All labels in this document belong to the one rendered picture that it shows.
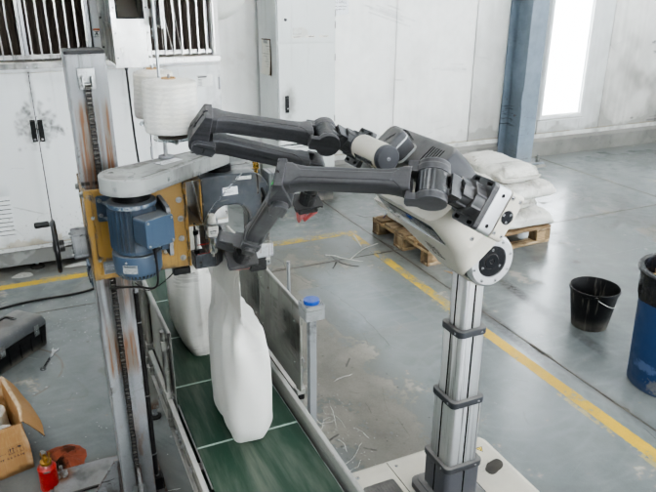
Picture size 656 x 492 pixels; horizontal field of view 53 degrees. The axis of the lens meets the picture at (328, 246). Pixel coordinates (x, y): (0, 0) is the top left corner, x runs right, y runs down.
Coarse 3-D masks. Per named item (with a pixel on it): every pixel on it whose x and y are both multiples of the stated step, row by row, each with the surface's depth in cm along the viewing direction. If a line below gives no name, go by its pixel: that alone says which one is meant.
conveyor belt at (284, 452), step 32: (160, 288) 365; (192, 384) 278; (192, 416) 257; (288, 416) 257; (192, 448) 252; (224, 448) 239; (256, 448) 239; (288, 448) 239; (224, 480) 224; (256, 480) 224; (288, 480) 224; (320, 480) 224
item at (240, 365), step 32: (224, 256) 239; (224, 288) 247; (224, 320) 234; (256, 320) 236; (224, 352) 231; (256, 352) 228; (224, 384) 236; (256, 384) 231; (224, 416) 245; (256, 416) 236
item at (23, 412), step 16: (0, 384) 308; (0, 400) 310; (16, 400) 289; (16, 416) 293; (32, 416) 289; (0, 432) 272; (16, 432) 277; (0, 448) 273; (16, 448) 278; (0, 464) 275; (16, 464) 280; (32, 464) 284
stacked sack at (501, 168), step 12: (468, 156) 548; (480, 156) 544; (492, 156) 545; (504, 156) 544; (480, 168) 529; (492, 168) 520; (504, 168) 513; (516, 168) 517; (528, 168) 521; (504, 180) 509; (516, 180) 515; (528, 180) 522
